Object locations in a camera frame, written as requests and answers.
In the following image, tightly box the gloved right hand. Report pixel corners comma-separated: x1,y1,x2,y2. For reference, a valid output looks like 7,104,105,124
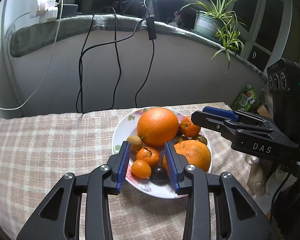
245,154,288,196

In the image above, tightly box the medium orange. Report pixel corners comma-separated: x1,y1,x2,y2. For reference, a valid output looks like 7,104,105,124
179,116,200,137

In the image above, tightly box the pink plaid tablecloth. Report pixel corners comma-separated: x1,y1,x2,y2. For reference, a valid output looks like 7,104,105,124
0,101,256,240

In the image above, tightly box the small pink figurine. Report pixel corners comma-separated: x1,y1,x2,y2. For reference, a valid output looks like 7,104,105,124
167,11,184,28

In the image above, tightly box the small mandarin with stem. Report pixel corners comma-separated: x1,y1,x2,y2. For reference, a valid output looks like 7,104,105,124
135,146,160,168

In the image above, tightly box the black cable middle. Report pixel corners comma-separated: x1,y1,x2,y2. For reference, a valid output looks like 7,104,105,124
78,6,151,114

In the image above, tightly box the grey green sill cloth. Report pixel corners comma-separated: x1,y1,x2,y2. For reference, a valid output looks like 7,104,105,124
7,14,268,82

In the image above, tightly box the small smooth mandarin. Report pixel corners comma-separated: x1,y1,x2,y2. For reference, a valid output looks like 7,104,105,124
131,160,152,179

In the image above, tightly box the potted spider plant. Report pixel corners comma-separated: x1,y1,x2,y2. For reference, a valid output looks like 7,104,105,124
180,0,244,68

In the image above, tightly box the black power adapter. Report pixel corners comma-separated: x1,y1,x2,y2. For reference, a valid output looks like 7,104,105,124
57,4,78,18

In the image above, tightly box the white power strip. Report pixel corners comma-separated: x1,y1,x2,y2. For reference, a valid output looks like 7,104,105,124
29,0,58,23

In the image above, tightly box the black cable right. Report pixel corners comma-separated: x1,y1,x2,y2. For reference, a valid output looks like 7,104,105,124
135,39,156,108

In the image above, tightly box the black inline cable box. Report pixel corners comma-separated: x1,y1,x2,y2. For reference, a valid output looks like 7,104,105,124
146,16,157,41

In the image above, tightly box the green snack packet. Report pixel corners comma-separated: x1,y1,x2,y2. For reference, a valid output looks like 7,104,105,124
231,85,259,112

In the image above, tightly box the rough large orange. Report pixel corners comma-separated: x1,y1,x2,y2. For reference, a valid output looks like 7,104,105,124
172,140,211,172

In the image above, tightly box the black cable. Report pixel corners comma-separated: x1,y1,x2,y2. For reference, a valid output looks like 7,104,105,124
75,13,95,114
78,6,151,114
135,39,156,108

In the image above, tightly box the smooth large orange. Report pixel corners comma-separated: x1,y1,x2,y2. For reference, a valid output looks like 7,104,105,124
136,107,179,147

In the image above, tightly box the dark purple plum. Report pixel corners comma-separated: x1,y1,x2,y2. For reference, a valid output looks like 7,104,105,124
150,166,168,185

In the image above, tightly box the green brown kiwi fruit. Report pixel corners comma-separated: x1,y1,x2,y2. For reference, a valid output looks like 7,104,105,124
191,134,207,145

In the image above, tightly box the white charging cable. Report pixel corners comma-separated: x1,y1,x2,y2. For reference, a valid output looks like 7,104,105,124
0,0,64,111

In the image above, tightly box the floral white plate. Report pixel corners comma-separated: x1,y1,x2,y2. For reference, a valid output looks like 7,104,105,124
112,107,212,199

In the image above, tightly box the black cable left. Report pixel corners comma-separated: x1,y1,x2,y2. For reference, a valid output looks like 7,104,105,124
75,13,95,114

